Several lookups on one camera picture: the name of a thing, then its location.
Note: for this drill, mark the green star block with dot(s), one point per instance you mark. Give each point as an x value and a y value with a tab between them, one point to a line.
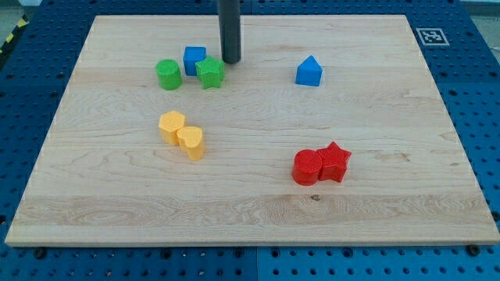
210	72

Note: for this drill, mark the red star block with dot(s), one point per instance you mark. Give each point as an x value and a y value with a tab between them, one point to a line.
335	162

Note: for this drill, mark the blue cube block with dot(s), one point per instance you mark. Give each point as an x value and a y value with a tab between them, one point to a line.
192	55

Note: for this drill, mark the yellow heart block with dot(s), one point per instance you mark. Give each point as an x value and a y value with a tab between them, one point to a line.
191	141

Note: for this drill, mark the red cylinder block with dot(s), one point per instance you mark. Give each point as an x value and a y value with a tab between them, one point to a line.
307	167

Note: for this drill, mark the light wooden board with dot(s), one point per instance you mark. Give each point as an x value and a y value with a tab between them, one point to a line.
105	177

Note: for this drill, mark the yellow hexagon block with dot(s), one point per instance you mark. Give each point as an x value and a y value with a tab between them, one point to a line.
169	124

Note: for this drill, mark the blue pentagon house block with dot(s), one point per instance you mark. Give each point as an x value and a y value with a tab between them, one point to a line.
309	72

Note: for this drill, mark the green cylinder block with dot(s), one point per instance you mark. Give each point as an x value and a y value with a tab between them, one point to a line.
168	73

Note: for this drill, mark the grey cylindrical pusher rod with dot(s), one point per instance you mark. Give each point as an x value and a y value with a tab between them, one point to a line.
230	30

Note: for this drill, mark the white fiducial marker tag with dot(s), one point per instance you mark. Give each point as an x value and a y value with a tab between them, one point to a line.
431	36

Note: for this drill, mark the black and yellow hazard tape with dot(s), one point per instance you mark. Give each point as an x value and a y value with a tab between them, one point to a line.
14	36

